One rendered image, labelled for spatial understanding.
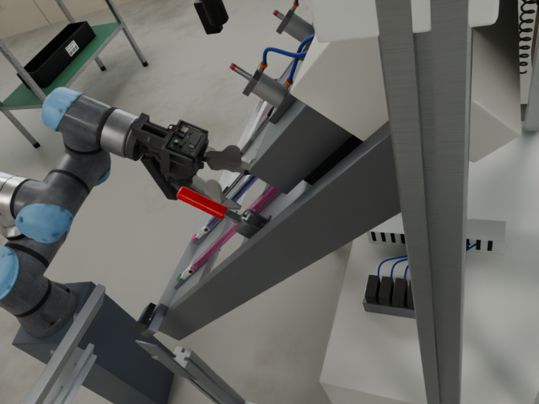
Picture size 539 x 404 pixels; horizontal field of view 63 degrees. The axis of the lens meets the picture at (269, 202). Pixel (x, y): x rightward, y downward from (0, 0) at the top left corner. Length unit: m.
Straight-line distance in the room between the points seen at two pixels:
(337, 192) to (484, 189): 0.72
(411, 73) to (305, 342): 1.41
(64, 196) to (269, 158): 0.47
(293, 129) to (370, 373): 0.57
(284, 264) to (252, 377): 1.14
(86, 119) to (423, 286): 0.59
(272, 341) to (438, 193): 1.38
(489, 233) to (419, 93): 0.71
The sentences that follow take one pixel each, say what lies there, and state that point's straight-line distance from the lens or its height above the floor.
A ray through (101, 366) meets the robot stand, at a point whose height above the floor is 0.39.
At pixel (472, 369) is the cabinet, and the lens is 0.86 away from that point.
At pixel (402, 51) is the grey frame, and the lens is 0.23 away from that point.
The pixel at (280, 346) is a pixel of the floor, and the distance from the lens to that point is 1.62.
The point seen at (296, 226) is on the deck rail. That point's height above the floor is 1.10.
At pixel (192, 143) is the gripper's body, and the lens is 0.73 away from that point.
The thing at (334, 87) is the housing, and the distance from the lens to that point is 0.32.
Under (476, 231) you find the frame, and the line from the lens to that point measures 0.94.
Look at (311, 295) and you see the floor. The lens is 1.67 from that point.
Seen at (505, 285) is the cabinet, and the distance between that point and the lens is 0.93.
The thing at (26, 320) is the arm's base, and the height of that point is 0.62.
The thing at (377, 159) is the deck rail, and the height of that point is 1.19.
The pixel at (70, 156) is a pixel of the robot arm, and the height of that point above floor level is 1.02.
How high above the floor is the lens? 1.42
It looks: 45 degrees down
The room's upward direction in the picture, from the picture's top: 25 degrees counter-clockwise
